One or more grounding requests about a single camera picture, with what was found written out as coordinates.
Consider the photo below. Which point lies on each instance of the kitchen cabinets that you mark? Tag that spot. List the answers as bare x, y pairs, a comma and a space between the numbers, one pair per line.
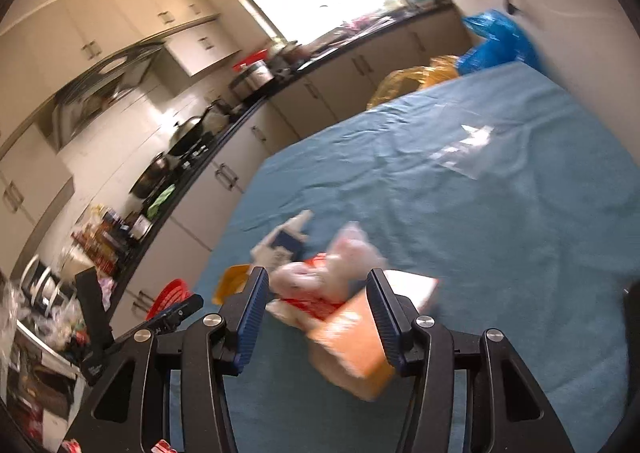
323, 92
43, 191

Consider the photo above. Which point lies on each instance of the blue plastic bag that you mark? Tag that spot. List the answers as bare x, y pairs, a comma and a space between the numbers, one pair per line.
503, 42

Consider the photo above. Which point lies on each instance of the yellow plastic container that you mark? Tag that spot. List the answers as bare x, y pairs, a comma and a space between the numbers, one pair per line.
231, 282

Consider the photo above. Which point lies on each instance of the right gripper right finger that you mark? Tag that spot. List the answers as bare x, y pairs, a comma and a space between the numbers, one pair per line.
505, 408

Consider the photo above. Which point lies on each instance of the white red food pouch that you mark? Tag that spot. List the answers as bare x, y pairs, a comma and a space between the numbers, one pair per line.
305, 302

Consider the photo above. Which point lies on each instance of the orange cardboard box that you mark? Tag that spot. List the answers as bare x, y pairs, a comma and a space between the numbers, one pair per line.
346, 350

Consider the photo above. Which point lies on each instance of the lower kitchen cabinets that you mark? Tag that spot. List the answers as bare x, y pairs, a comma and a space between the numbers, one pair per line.
323, 92

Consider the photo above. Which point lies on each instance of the blue table cloth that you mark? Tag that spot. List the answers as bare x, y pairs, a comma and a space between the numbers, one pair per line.
540, 246

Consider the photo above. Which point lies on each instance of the black frying pan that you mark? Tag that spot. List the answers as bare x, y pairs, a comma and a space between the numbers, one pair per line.
153, 175

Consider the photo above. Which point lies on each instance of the range hood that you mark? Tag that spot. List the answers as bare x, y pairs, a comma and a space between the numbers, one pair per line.
89, 95

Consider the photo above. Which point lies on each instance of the upper kitchen cabinets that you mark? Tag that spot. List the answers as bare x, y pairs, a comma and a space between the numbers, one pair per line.
43, 191

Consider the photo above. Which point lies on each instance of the sauce bottles group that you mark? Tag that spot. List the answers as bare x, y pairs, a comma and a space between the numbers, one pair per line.
106, 239

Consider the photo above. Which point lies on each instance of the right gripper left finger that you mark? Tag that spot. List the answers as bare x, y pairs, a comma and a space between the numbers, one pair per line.
128, 409

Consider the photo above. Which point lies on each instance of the pink white bag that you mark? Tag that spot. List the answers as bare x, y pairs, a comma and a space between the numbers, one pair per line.
356, 255

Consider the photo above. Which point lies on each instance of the blue white carton box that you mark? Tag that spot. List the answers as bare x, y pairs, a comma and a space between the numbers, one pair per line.
282, 244

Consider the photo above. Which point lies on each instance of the red plastic basket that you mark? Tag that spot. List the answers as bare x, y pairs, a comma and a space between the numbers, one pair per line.
176, 291

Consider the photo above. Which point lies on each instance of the silver rice cooker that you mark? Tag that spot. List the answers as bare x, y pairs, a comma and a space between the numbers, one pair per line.
253, 75

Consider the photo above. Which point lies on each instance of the white plastic bag on counter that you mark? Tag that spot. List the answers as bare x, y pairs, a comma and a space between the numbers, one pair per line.
107, 286

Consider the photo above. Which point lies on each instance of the metal storage rack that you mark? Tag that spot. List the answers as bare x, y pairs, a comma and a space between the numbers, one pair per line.
41, 384

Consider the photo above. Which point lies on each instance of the clear plastic cup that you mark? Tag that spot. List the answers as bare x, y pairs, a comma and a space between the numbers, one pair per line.
465, 156

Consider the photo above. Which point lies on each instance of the black wok with lid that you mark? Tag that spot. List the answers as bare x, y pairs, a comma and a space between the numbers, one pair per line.
187, 134

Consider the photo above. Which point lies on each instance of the green cloth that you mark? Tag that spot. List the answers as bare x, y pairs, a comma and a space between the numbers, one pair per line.
153, 210

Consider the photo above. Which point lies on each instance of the yellow plastic bag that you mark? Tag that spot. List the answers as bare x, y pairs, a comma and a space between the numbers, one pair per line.
402, 82

